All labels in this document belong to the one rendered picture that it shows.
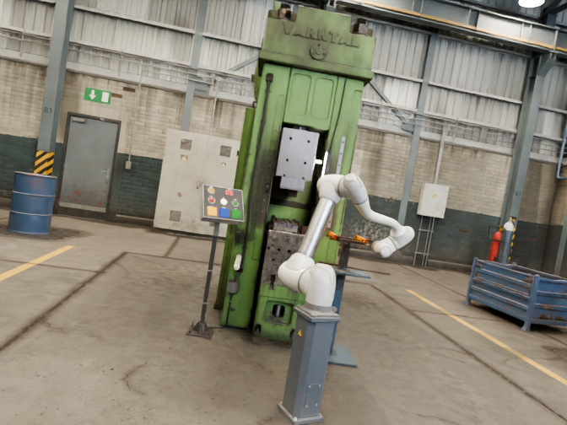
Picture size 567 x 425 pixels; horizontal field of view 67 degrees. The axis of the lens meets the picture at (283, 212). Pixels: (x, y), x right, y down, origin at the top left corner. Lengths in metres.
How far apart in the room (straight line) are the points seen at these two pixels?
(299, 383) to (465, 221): 8.99
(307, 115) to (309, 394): 2.24
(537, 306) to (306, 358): 4.33
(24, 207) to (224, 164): 3.64
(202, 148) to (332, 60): 5.35
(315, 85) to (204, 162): 5.27
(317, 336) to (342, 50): 2.43
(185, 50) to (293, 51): 6.34
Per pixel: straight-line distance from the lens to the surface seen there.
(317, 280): 2.37
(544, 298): 6.41
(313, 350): 2.45
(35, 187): 7.26
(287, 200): 4.01
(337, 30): 3.91
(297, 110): 3.74
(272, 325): 3.65
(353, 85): 3.84
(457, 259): 11.14
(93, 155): 9.79
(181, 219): 8.83
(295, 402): 2.57
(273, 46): 3.80
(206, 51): 9.95
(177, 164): 8.81
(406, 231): 2.93
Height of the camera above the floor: 1.26
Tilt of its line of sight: 3 degrees down
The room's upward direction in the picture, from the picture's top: 9 degrees clockwise
